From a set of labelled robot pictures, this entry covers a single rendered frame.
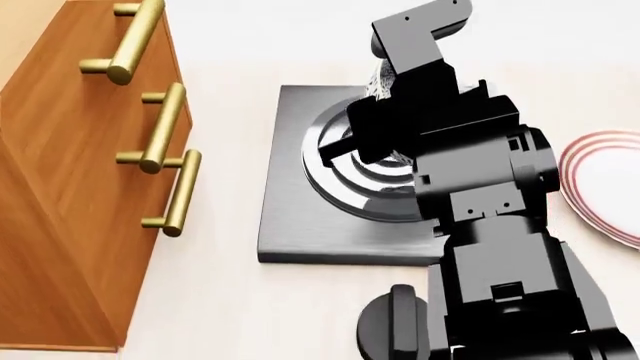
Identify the white plate with red rings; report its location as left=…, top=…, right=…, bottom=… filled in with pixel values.
left=557, top=129, right=640, bottom=250

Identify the wooden drawer cabinet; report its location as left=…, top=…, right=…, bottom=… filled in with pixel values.
left=0, top=0, right=194, bottom=354

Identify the long brass cabinet handle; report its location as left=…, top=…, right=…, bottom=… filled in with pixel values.
left=78, top=0, right=167, bottom=87

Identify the grey square stove plate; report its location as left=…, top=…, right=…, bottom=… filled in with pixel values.
left=257, top=84, right=482, bottom=268

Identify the black stove knob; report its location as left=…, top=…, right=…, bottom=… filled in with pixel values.
left=355, top=283, right=432, bottom=358

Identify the round metal stove burner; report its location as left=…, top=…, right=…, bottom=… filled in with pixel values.
left=301, top=97, right=437, bottom=223

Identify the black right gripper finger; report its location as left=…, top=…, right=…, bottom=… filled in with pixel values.
left=369, top=0, right=474, bottom=75
left=318, top=134, right=362, bottom=171

